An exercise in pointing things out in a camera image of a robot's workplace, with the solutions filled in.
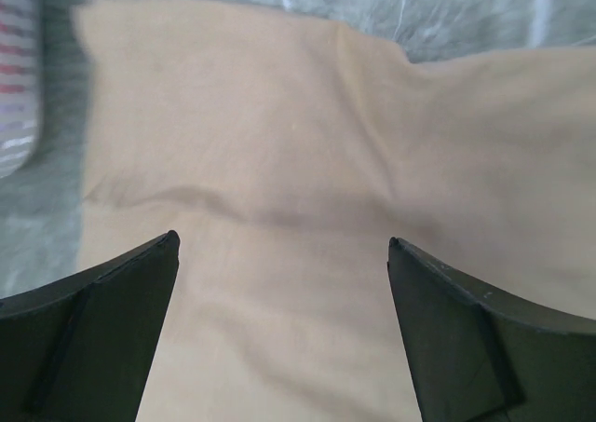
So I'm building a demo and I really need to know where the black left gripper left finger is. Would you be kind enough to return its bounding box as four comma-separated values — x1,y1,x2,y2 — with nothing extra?
1,231,180,422

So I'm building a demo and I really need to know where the beige t shirt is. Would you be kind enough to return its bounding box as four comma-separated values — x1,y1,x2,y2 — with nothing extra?
73,0,595,421

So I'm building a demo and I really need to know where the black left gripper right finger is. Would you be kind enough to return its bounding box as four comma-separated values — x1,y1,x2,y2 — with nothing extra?
387,238,595,422

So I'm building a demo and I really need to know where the white perforated laundry basket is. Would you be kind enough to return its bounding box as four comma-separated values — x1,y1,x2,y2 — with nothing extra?
0,0,43,178

